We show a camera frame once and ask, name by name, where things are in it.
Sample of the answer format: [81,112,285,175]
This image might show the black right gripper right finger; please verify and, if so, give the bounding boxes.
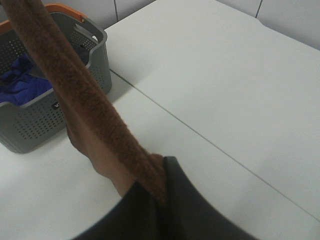
[163,156,253,240]

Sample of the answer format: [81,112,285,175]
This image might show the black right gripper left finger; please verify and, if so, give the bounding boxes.
[75,182,163,240]

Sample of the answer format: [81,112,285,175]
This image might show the brown towel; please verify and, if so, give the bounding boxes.
[1,0,167,205]

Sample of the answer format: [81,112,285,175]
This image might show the grey perforated plastic basket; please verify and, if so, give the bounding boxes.
[0,12,112,154]

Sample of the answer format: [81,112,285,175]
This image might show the blue cloth in basket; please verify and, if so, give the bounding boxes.
[0,54,52,106]

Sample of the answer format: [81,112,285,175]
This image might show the orange basket handle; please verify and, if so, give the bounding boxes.
[0,3,87,34]

